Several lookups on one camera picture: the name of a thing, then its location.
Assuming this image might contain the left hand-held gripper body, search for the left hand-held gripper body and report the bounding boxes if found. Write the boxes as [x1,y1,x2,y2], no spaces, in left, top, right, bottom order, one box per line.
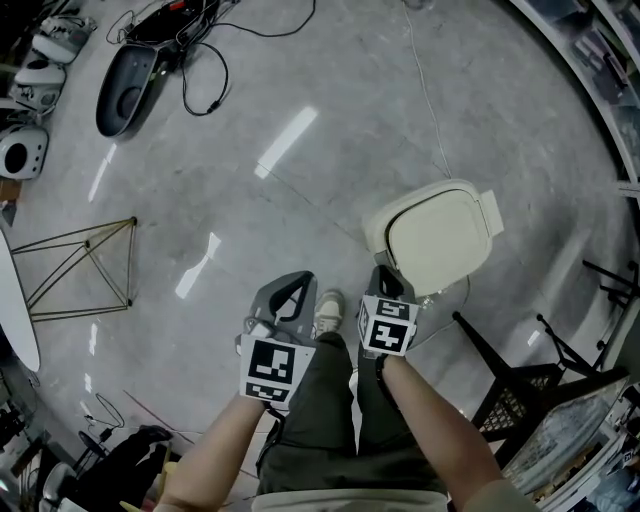
[234,314,317,404]

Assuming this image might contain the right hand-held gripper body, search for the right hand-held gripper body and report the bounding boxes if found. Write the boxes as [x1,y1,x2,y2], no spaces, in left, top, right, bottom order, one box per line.
[356,293,419,361]

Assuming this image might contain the cream lidded box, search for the cream lidded box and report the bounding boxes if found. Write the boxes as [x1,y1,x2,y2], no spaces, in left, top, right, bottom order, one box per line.
[362,178,505,300]

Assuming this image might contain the person's right forearm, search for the person's right forearm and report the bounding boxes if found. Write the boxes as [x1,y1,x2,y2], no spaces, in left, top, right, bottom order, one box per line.
[380,353,509,501]

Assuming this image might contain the person's left forearm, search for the person's left forearm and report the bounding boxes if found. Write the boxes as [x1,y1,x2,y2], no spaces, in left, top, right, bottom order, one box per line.
[158,394,267,512]

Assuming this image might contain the person's beige sneaker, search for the person's beige sneaker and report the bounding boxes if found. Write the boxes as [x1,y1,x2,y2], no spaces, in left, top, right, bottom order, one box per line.
[313,288,347,337]

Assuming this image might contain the person's dark olive trousers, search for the person's dark olive trousers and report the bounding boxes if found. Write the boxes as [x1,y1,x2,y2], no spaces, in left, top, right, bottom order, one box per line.
[255,332,449,496]

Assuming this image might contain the black metal mesh chair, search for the black metal mesh chair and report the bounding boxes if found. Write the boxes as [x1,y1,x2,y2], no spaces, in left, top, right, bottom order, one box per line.
[451,309,630,454]

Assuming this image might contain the person's cream shirt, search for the person's cream shirt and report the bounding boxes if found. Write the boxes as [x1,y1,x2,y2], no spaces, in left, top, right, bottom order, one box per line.
[249,478,544,512]

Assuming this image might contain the black bag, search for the black bag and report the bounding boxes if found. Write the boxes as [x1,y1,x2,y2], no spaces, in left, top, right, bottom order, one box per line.
[63,424,175,512]

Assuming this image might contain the marbled grey board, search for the marbled grey board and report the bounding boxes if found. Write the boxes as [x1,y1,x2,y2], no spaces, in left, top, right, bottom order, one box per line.
[501,377,630,497]

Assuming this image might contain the black metal stand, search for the black metal stand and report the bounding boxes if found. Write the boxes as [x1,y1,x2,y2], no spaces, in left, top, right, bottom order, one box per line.
[581,258,640,312]

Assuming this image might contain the white oval table top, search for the white oval table top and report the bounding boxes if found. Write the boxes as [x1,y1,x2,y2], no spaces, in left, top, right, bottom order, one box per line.
[0,229,42,374]

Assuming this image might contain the dark grey oval shell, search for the dark grey oval shell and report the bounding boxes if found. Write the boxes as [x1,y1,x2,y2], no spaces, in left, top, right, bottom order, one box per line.
[95,43,170,139]

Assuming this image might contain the white shelving rack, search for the white shelving rack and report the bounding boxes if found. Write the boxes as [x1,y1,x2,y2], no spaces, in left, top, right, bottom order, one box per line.
[508,0,640,202]

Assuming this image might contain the gold wire table frame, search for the gold wire table frame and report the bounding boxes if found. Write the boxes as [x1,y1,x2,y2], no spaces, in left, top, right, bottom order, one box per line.
[10,215,139,322]

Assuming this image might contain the black power adapter cable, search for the black power adapter cable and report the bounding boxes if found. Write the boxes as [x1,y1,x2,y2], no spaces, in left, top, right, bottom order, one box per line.
[78,392,127,447]

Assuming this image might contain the tangle of black cables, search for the tangle of black cables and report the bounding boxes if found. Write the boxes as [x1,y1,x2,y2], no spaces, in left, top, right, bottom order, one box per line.
[104,0,318,117]

